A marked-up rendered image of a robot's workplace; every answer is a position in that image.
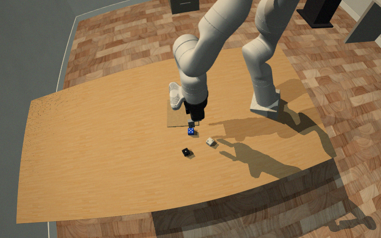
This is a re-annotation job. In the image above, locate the tan square mat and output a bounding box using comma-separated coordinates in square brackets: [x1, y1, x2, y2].
[167, 100, 191, 127]

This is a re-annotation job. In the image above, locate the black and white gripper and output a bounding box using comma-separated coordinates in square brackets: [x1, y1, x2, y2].
[169, 82, 208, 128]

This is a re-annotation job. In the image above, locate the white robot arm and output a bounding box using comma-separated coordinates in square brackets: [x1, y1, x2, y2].
[173, 0, 300, 107]

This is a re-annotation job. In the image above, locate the white die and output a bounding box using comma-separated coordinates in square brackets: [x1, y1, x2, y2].
[206, 138, 214, 146]

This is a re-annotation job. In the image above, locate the black die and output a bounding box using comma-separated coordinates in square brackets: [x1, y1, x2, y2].
[182, 148, 190, 156]

